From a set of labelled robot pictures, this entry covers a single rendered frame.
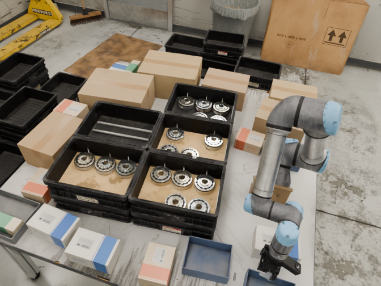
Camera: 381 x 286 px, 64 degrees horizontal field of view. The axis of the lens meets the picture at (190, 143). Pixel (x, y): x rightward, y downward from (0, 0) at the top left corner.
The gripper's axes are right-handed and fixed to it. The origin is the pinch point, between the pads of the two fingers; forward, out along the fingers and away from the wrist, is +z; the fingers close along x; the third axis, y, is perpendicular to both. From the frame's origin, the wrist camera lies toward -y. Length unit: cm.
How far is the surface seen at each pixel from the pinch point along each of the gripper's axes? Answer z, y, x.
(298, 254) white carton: -4.5, -9.5, -12.0
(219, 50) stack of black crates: 6, 77, -214
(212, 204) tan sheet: -9.1, 32.4, -20.4
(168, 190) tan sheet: -9, 54, -20
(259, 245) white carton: -4.4, 7.1, -10.3
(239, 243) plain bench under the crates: 4.4, 15.4, -13.4
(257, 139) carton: -8, 20, -78
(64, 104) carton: -14, 136, -55
